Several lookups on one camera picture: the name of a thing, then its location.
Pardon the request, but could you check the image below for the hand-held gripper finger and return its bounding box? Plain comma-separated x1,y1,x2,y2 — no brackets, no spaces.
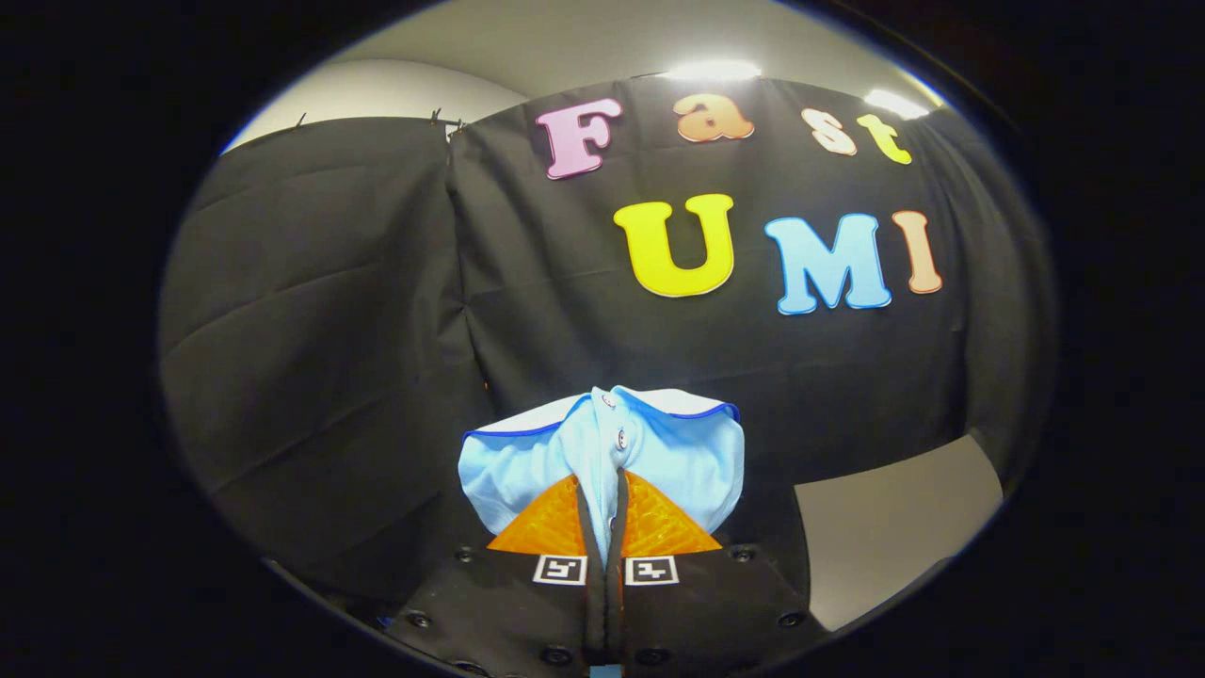
607,471,822,678
381,474,606,678

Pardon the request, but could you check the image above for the light blue polo shirt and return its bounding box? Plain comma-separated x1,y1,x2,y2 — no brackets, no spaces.
458,384,745,568

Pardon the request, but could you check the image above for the grey cabinet with dark top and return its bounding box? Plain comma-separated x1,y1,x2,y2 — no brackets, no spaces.
794,433,1004,633

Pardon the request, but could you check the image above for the black backdrop cloth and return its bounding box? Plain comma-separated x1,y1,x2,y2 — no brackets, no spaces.
158,73,1055,641

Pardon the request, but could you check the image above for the ceiling light panel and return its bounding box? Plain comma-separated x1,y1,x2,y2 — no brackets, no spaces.
664,60,763,83
864,89,931,121

